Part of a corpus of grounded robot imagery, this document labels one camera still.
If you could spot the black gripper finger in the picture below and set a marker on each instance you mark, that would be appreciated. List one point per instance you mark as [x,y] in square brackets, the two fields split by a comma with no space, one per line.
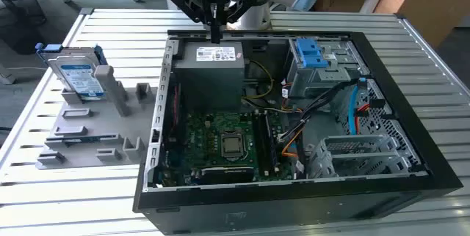
[191,0]
[233,13]

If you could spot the black PC case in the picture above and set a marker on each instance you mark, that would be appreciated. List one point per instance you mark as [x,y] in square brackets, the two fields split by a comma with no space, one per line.
[294,211]

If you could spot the silver drive cage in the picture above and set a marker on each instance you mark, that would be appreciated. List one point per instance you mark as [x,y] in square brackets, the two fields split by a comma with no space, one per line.
[324,82]

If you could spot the blue plastic drive latch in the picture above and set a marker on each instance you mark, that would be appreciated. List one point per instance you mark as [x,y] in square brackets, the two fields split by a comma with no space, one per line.
[310,54]

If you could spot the silver disk bay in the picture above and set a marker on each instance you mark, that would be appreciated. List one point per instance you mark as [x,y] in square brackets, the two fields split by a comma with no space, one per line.
[360,138]

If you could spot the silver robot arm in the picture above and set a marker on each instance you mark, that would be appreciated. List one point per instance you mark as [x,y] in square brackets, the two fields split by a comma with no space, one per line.
[253,16]

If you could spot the black graphics card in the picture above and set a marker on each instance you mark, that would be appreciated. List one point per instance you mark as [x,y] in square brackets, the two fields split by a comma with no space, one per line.
[227,174]

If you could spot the hard disk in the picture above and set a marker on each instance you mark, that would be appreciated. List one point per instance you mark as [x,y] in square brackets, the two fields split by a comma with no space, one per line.
[79,77]

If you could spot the grey metal foot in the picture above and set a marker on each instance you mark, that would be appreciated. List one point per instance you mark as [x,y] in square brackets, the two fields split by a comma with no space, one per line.
[7,77]

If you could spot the grey parts rack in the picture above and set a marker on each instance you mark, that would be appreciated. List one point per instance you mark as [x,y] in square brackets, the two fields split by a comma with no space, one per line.
[103,124]

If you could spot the green motherboard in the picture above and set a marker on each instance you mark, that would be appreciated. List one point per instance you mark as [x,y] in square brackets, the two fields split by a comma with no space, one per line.
[206,126]

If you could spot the black RAM stick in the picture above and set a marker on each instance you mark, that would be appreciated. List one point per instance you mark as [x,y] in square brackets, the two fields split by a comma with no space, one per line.
[272,142]

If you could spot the grey power supply unit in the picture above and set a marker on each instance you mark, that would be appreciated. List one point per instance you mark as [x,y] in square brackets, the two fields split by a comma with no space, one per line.
[209,82]

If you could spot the CPU socket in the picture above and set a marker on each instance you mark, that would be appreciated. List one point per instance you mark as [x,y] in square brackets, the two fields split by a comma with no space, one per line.
[231,133]

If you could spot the CPU with silver top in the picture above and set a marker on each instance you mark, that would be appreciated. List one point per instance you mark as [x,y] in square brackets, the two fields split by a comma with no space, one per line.
[231,145]

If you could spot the wooden cabinet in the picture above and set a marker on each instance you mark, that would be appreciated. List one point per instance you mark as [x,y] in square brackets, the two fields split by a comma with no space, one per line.
[433,5]

